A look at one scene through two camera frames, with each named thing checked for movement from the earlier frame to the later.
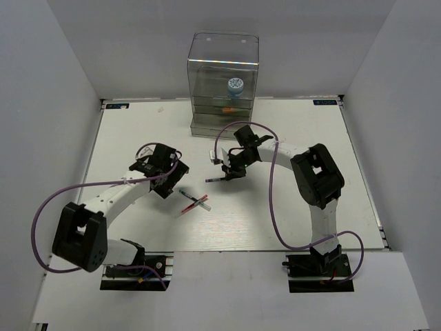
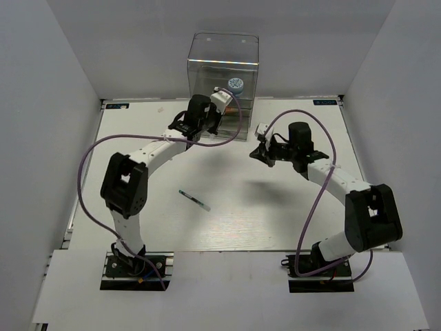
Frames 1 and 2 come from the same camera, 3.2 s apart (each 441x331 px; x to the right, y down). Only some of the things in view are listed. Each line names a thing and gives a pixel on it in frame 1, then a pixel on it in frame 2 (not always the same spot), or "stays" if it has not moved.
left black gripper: [166, 189] → [213, 109]
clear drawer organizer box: [221, 96] stays
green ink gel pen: [194, 199] stays
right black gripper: [232, 172] → [264, 152]
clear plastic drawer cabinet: [223, 65] stays
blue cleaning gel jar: [235, 87] stays
